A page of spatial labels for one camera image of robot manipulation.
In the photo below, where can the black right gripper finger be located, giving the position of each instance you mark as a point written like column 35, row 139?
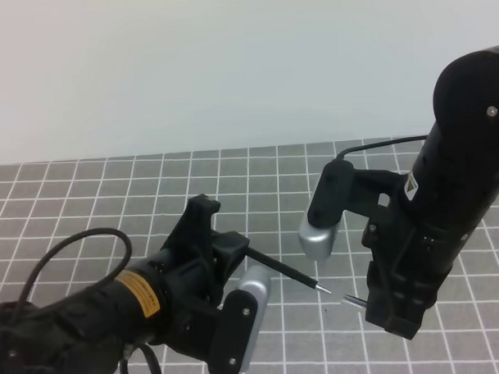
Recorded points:
column 414, row 295
column 380, row 308

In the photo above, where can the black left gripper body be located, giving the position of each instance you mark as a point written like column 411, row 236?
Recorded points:
column 203, row 325

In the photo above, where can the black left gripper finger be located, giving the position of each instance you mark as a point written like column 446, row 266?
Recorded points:
column 191, row 235
column 228, row 250

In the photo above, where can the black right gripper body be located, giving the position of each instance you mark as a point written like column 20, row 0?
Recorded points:
column 419, row 221

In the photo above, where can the black pen silver tip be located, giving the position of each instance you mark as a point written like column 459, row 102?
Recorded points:
column 286, row 270

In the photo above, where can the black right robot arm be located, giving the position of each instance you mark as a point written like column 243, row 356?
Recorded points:
column 466, row 106

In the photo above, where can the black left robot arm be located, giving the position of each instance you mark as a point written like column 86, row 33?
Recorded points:
column 94, row 331

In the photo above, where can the grey grid tablecloth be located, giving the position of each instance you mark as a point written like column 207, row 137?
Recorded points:
column 263, row 193

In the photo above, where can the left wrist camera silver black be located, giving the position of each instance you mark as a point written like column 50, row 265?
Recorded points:
column 256, row 283

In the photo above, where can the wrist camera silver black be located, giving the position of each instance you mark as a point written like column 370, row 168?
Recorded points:
column 256, row 283
column 319, row 226

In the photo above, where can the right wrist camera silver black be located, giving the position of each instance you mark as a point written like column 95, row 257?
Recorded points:
column 319, row 226

